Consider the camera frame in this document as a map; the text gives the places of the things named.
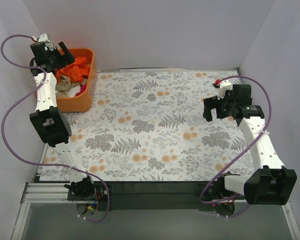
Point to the aluminium frame rail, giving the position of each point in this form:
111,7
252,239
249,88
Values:
44,193

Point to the orange t shirt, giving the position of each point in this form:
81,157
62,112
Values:
76,72

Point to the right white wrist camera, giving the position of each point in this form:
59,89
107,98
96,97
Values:
222,86

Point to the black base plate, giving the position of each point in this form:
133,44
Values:
157,195

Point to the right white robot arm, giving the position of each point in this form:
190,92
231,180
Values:
271,183

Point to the floral table mat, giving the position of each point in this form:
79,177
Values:
149,126

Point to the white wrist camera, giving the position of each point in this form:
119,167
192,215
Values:
44,39
222,86

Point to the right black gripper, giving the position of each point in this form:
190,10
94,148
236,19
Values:
215,107

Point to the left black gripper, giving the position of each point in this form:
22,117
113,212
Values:
59,57

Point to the beige t shirt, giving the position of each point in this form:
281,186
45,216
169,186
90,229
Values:
65,84

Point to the orange plastic basket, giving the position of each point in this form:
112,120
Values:
77,100

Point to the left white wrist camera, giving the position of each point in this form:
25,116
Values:
44,39

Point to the white garment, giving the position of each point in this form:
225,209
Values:
73,91

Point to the pink garment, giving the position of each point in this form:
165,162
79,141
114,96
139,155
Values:
82,89

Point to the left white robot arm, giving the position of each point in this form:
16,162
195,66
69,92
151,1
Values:
49,122

